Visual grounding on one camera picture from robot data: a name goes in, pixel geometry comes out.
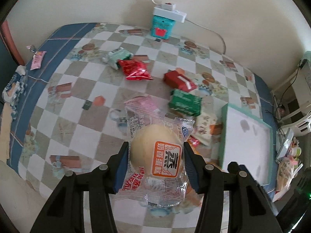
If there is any dark green snack pack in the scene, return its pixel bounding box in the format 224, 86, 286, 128
168, 89, 202, 117

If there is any pink packet on table edge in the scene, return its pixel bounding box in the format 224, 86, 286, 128
30, 51, 46, 70

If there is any checkered tablecloth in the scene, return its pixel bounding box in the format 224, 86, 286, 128
10, 23, 281, 232

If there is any white floral snack packet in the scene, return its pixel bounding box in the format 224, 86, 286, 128
191, 112, 222, 147

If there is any mint green snack packet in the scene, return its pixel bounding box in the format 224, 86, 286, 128
102, 47, 134, 70

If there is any shiny red snack bag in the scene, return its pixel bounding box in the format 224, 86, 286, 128
118, 59, 153, 81

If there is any small red candy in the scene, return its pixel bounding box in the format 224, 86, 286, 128
187, 136, 200, 148

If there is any red rectangular snack pack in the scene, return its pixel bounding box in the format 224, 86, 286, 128
163, 70, 197, 93

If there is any pink snack bag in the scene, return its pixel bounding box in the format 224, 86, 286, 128
124, 96, 165, 118

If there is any teal rimmed white tray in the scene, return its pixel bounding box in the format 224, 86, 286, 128
218, 104, 274, 186

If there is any black cable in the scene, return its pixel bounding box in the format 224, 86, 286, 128
266, 59, 308, 122

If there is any white power cable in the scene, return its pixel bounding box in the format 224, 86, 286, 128
145, 0, 227, 55

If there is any white shelf unit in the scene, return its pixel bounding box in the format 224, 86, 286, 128
272, 50, 310, 137

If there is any bun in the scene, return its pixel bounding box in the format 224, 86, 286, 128
120, 113, 195, 207

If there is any white power strip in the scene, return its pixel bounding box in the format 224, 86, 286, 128
153, 3, 187, 23

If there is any teal storage box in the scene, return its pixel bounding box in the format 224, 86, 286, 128
150, 15, 176, 39

